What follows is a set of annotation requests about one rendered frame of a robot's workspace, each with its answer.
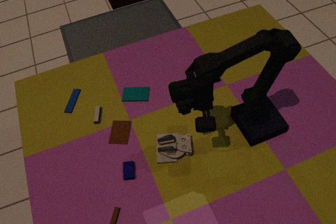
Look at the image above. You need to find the brown flat plate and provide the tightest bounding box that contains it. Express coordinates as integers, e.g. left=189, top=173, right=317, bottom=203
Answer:
left=109, top=121, right=132, bottom=145

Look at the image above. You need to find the brown flat bar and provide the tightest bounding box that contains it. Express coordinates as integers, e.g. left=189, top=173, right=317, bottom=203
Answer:
left=110, top=207, right=120, bottom=224

